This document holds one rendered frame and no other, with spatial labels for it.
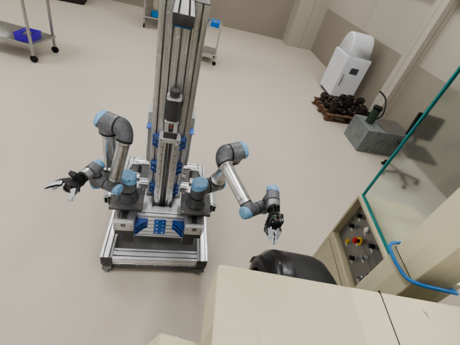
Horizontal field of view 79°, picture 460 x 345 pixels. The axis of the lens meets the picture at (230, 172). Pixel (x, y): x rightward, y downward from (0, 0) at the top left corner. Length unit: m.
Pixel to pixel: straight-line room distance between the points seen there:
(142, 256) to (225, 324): 1.94
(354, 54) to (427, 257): 6.29
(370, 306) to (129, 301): 2.06
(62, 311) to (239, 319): 2.09
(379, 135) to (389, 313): 4.76
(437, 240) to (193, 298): 1.96
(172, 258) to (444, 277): 1.89
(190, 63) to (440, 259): 1.42
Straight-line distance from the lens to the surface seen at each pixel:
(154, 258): 2.45
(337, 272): 2.06
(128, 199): 2.10
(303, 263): 1.19
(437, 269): 1.03
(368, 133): 5.26
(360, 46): 7.14
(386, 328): 0.73
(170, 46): 1.68
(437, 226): 1.02
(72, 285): 2.66
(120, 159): 1.82
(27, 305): 2.66
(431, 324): 0.82
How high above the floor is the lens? 2.31
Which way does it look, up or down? 39 degrees down
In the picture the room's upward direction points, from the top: 17 degrees clockwise
